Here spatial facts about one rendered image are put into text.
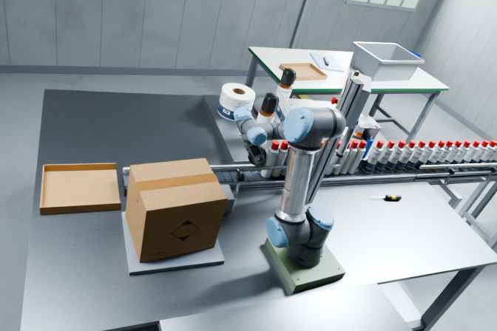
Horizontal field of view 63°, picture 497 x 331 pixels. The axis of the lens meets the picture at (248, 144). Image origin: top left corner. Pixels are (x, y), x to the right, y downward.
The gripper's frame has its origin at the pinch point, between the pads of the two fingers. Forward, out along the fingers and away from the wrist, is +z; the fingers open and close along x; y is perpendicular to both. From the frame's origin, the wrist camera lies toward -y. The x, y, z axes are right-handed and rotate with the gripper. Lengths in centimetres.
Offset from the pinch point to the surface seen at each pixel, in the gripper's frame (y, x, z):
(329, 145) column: -16.3, -30.3, -12.2
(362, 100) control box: -17, -48, -30
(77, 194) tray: -2, 77, -32
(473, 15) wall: 251, -350, 167
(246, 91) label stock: 59, -13, -2
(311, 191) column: -16.4, -17.4, 13.0
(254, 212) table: -19.8, 12.3, 4.9
